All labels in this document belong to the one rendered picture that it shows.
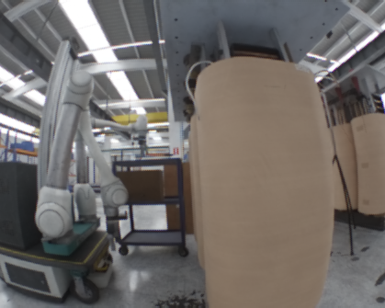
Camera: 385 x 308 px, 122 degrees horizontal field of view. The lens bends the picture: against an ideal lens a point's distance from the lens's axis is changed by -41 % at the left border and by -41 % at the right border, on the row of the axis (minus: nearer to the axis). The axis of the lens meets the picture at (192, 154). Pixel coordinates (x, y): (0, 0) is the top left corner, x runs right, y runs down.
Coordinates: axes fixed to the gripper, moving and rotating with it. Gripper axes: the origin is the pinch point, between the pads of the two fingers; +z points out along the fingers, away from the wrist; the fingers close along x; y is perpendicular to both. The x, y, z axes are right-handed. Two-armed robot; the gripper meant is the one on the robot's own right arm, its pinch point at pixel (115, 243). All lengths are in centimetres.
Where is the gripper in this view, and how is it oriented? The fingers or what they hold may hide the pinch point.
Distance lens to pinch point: 110.1
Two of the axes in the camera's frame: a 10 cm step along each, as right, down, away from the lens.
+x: 2.2, -1.3, -9.7
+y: -9.7, 0.3, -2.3
